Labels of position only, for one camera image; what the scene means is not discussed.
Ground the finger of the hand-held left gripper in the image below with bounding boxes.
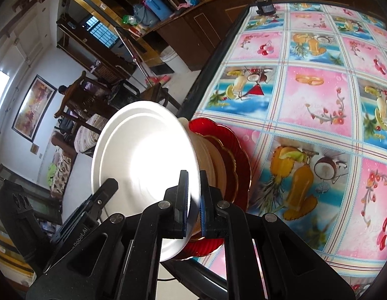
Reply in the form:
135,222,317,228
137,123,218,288
57,198,94,242
83,178,119,223

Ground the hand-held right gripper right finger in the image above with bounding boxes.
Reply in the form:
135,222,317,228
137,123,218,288
199,170,357,300

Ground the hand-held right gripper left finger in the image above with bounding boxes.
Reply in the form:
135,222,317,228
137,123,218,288
25,169,191,300

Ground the beige plastic bowl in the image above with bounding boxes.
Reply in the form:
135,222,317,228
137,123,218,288
177,117,213,194
198,137,228,226

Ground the small red scalloped plate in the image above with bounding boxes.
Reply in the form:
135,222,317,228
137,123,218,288
203,134,240,207

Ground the large red scalloped plate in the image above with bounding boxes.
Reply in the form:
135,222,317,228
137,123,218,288
173,117,253,261

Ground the white foam bowl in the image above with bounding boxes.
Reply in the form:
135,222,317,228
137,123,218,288
91,100,201,262

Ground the sofa with floral cover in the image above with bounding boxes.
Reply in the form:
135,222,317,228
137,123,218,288
48,130,79,200

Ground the wooden chair with striped cushion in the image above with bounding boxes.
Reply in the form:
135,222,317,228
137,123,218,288
54,71,119,154

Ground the black dining table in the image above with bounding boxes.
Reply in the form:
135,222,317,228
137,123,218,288
162,2,387,300

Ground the mop with red head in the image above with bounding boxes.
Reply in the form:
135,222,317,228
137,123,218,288
113,26,173,86

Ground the white plastic bucket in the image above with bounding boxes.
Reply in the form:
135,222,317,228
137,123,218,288
159,46,185,73

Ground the barred window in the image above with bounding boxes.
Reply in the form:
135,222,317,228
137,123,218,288
82,15,119,50

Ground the brown wooden cabinet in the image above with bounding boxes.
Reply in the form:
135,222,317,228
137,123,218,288
137,0,387,73

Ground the blue thermos flask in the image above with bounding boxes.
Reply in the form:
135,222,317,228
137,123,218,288
143,0,174,20

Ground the small black device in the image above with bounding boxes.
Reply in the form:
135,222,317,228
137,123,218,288
255,0,276,16

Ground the framed wall picture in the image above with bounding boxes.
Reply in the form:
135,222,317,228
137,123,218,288
12,74,58,141

